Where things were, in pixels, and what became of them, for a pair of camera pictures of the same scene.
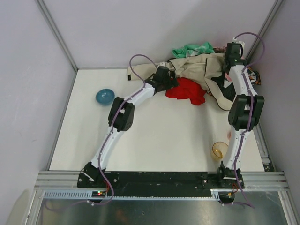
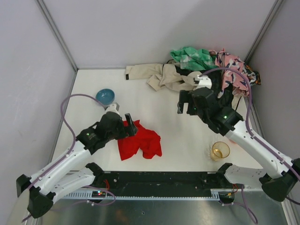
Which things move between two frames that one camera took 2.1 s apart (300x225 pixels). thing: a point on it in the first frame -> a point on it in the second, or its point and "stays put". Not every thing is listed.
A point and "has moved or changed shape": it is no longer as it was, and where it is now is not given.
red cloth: [188, 89] -> [148, 141]
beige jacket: [199, 67] has moved or changed shape
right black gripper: [227, 76] -> [188, 101]
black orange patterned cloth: [254, 77] stays put
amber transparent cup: [219, 150] stays put
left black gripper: [170, 81] -> [125, 131]
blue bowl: [105, 96] stays put
